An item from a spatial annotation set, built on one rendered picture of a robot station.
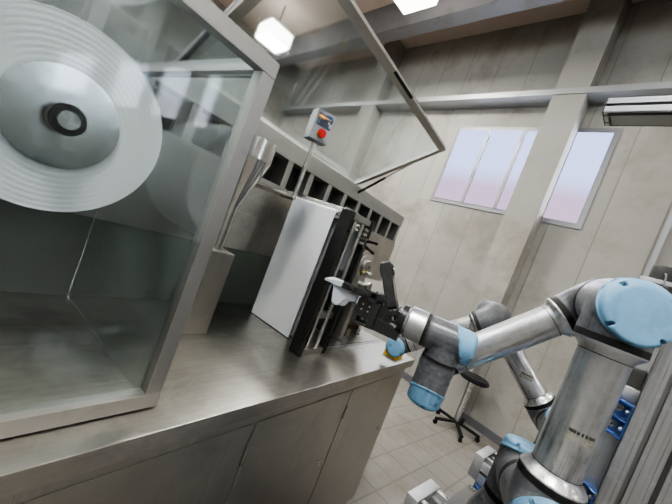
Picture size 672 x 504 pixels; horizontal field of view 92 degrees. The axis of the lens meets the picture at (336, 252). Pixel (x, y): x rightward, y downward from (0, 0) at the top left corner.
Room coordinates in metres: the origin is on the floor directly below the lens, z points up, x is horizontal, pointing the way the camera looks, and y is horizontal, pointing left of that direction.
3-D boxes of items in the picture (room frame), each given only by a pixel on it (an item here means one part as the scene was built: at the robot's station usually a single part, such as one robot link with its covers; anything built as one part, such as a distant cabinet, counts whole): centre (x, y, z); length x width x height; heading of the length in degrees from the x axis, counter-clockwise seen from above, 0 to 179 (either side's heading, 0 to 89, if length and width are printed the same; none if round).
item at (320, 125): (1.10, 0.20, 1.66); 0.07 x 0.07 x 0.10; 32
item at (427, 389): (0.72, -0.30, 1.12); 0.11 x 0.08 x 0.11; 161
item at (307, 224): (1.35, 0.17, 1.17); 0.34 x 0.05 x 0.54; 55
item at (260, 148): (1.00, 0.36, 1.50); 0.14 x 0.14 x 0.06
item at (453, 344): (0.70, -0.30, 1.21); 0.11 x 0.08 x 0.09; 71
